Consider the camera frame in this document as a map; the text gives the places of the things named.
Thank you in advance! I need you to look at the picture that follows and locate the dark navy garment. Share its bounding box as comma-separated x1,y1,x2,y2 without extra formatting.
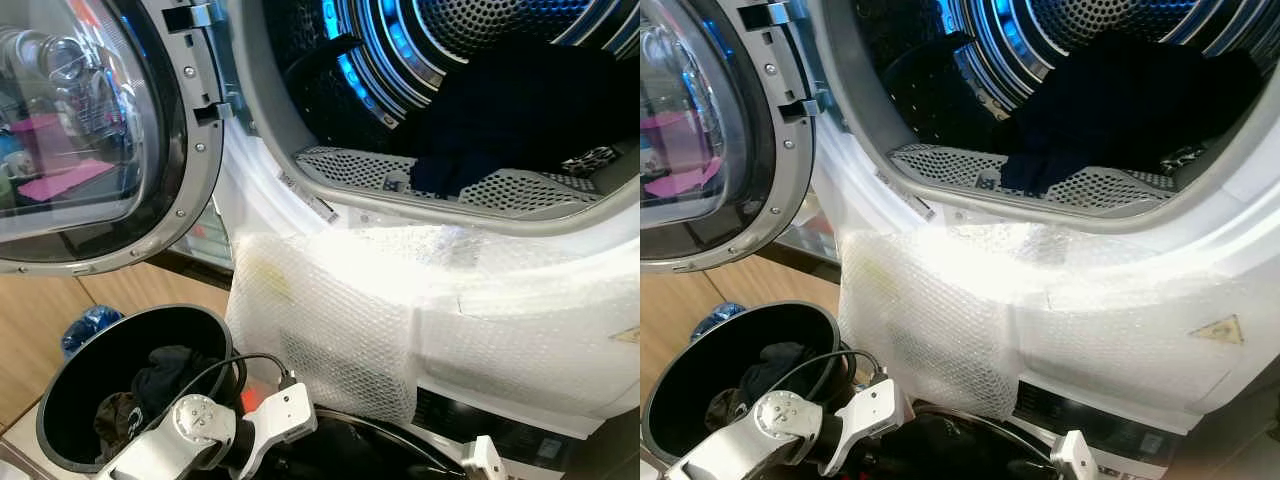
985,30,1266,196
385,40,641,196

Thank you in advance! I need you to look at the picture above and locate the dark printed clothes pile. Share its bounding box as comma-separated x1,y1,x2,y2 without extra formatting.
705,342,816,431
95,345,216,461

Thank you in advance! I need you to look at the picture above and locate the round glass dryer door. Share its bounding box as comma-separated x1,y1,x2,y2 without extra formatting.
640,0,816,273
0,0,226,276

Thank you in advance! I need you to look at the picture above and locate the black round laundry bucket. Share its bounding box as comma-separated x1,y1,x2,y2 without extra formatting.
37,305,246,473
643,300,851,466

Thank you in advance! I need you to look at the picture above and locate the white front-loading dryer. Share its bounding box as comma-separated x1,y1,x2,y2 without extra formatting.
740,0,1280,436
140,0,641,441

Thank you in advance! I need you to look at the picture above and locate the washer with dark round door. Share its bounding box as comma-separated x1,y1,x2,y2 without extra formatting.
260,385,601,480
900,380,1201,480

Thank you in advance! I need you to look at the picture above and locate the narrow grey rating label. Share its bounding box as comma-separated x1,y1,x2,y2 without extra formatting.
278,170,339,223
878,165,939,219

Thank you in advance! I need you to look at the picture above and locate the grey perforated lint filter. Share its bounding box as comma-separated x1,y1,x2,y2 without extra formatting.
888,143,1181,211
295,145,601,216

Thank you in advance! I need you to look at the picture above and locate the clear bubble wrap sheet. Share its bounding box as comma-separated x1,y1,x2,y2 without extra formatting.
225,225,641,426
838,222,1280,421

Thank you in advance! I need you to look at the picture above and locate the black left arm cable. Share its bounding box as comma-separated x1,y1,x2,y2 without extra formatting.
790,348,886,401
150,352,301,441

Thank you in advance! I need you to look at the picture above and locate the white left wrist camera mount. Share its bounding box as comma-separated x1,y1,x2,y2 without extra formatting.
238,383,319,476
825,378,906,476

